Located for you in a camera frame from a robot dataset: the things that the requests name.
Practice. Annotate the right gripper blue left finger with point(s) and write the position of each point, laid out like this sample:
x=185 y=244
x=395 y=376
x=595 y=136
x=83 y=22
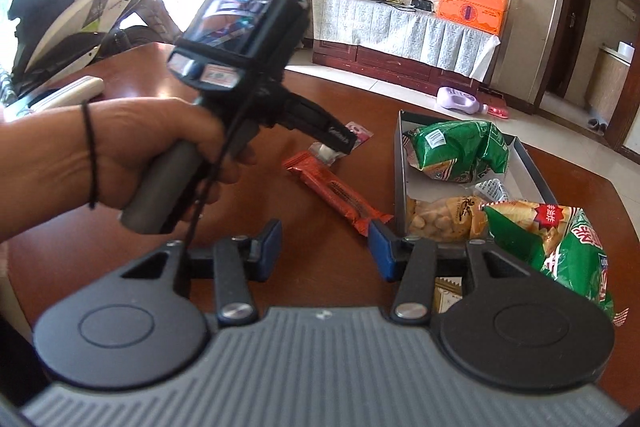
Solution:
x=239 y=260

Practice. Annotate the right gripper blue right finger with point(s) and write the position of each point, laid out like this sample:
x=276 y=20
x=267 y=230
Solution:
x=413 y=265

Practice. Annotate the olive pastry packet white label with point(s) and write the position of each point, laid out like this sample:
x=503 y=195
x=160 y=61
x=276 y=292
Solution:
x=447 y=292

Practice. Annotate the clear peanut snack bag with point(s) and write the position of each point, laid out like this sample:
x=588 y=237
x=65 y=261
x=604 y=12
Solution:
x=448 y=220

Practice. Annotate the grey cardboard box tray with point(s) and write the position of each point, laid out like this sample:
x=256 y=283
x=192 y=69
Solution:
x=522 y=179

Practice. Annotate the white-grey seed packets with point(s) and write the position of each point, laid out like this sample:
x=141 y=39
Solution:
x=491 y=190

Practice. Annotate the long orange-red snack bar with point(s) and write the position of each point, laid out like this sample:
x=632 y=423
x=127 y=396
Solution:
x=334 y=191

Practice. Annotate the dark green snack bag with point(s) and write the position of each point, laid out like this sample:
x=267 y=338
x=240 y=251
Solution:
x=457 y=151

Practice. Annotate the green chips bag with picture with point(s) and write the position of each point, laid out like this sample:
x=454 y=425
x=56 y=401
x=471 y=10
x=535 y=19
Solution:
x=559 y=242

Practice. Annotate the person's left forearm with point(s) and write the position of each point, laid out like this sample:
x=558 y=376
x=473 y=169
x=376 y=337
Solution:
x=45 y=169

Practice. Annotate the person's left hand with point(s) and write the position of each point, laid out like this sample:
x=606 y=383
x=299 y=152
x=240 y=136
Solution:
x=130 y=132

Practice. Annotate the white remote control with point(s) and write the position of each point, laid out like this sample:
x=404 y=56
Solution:
x=77 y=92

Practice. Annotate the black wrist hair band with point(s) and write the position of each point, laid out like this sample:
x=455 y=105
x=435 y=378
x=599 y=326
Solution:
x=92 y=154

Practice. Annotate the purple white floor bottle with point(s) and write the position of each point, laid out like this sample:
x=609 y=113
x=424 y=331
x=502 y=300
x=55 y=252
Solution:
x=461 y=101

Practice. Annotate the red floor scale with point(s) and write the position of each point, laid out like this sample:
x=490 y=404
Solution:
x=495 y=102

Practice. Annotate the electric scooter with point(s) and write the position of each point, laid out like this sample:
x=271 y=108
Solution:
x=58 y=37

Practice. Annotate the tv cabinet with floral cloth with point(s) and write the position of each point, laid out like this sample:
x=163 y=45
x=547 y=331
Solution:
x=413 y=49

